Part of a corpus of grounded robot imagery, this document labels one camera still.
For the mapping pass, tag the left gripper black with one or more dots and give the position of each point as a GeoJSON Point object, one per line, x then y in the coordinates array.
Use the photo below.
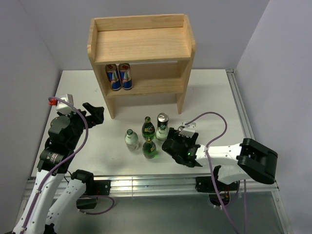
{"type": "Point", "coordinates": [96, 113]}

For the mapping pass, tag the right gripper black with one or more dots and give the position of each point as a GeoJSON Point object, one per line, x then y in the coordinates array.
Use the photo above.
{"type": "Point", "coordinates": [174, 133]}

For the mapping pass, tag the clear glass bottle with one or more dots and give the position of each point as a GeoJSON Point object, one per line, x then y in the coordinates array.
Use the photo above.
{"type": "Point", "coordinates": [161, 134]}
{"type": "Point", "coordinates": [131, 140]}

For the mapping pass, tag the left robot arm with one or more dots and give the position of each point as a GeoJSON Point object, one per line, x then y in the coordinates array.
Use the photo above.
{"type": "Point", "coordinates": [42, 214]}

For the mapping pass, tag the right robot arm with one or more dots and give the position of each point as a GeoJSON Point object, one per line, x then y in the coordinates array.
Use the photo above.
{"type": "Point", "coordinates": [249, 159]}

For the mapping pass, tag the wooden two-tier shelf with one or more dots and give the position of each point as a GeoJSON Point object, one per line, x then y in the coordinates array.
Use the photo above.
{"type": "Point", "coordinates": [159, 48]}

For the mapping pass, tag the black can on table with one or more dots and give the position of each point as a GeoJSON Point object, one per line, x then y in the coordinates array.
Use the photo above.
{"type": "Point", "coordinates": [162, 120]}

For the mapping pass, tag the green bottle rear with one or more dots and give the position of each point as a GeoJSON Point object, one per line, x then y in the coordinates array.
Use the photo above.
{"type": "Point", "coordinates": [148, 129]}

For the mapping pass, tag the green bottle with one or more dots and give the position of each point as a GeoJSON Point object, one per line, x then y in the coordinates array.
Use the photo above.
{"type": "Point", "coordinates": [148, 129]}
{"type": "Point", "coordinates": [149, 148]}

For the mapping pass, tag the green bottle front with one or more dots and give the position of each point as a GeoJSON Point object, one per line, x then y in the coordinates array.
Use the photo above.
{"type": "Point", "coordinates": [149, 148]}

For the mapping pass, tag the left Red Bull can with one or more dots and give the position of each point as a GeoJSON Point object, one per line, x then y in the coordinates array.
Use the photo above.
{"type": "Point", "coordinates": [113, 76]}

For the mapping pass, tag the red bull can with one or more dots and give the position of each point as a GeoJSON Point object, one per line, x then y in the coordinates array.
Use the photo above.
{"type": "Point", "coordinates": [125, 76]}
{"type": "Point", "coordinates": [113, 76]}

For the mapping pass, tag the right Red Bull can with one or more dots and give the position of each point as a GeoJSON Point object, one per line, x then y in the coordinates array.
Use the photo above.
{"type": "Point", "coordinates": [125, 76]}

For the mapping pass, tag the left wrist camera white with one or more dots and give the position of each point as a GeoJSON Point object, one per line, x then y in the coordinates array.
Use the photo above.
{"type": "Point", "coordinates": [61, 107]}

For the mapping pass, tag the aluminium front rail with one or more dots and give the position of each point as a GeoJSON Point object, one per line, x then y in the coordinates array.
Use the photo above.
{"type": "Point", "coordinates": [158, 185]}

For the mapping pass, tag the aluminium side rail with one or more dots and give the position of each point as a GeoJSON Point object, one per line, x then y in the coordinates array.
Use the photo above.
{"type": "Point", "coordinates": [243, 117]}

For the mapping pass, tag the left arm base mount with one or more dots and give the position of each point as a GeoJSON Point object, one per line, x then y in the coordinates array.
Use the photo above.
{"type": "Point", "coordinates": [100, 187]}

